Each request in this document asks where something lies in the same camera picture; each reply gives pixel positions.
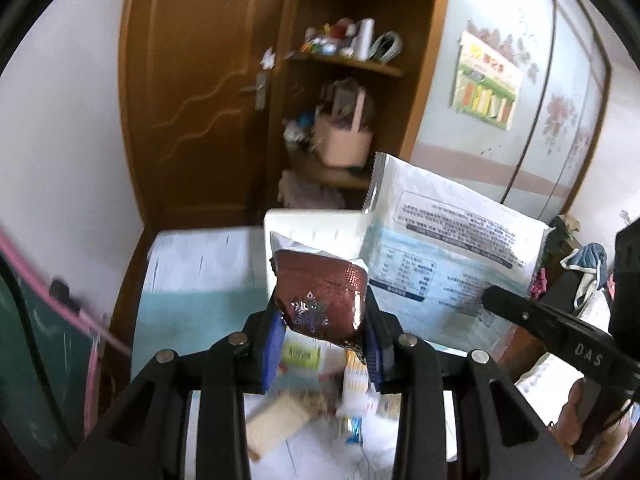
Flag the black clip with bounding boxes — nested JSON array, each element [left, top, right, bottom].
[[49, 279, 84, 315]]

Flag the silver door handle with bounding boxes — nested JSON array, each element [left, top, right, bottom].
[[239, 71, 271, 111]]

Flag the folded pink cloths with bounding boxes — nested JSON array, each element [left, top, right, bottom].
[[277, 169, 347, 209]]

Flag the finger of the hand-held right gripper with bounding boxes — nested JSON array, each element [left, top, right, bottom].
[[537, 267, 583, 317], [482, 285, 568, 346]]

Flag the orange white snack packet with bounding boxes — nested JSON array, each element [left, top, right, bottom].
[[336, 349, 373, 418]]

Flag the person's right hand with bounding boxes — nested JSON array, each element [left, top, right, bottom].
[[556, 379, 590, 462]]

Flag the brown snowflake snack packet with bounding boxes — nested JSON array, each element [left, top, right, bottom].
[[269, 231, 371, 353]]

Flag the grey green pouch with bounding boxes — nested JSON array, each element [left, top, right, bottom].
[[370, 31, 403, 63]]

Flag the beige cracker packet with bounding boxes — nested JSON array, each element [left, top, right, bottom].
[[246, 391, 313, 462]]

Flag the blue white towel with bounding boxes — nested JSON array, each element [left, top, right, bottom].
[[560, 242, 610, 311]]

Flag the white plastic bin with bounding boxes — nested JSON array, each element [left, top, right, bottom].
[[263, 208, 373, 311]]

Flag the pink handled basket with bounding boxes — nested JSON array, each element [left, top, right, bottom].
[[312, 85, 376, 168]]

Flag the green bag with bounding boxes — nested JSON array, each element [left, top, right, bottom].
[[549, 214, 582, 252]]

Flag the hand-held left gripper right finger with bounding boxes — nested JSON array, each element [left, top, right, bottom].
[[360, 290, 586, 480]]

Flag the white roll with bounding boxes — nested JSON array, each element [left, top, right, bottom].
[[354, 18, 376, 61]]

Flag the green snack packet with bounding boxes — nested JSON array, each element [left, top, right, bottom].
[[281, 340, 325, 372]]

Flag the green wall poster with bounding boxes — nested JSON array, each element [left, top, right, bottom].
[[448, 30, 525, 131]]

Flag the brown wooden door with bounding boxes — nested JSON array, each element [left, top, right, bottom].
[[118, 0, 301, 231]]

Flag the floral sliding wardrobe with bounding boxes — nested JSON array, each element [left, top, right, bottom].
[[410, 0, 615, 241]]

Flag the wooden corner shelf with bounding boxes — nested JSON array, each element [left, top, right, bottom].
[[265, 0, 453, 211]]

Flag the black cable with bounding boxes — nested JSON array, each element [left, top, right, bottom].
[[0, 255, 68, 443]]

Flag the pale patterned tablecloth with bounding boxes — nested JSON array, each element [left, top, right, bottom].
[[131, 227, 458, 480]]

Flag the large white blue snack packet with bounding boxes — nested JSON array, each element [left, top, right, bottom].
[[361, 151, 555, 356]]

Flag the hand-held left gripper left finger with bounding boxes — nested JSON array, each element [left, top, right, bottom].
[[55, 300, 288, 480]]

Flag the green chalkboard pink frame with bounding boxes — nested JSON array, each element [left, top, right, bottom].
[[0, 227, 132, 461]]

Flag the white round placemat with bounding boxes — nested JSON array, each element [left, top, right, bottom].
[[287, 430, 401, 480]]

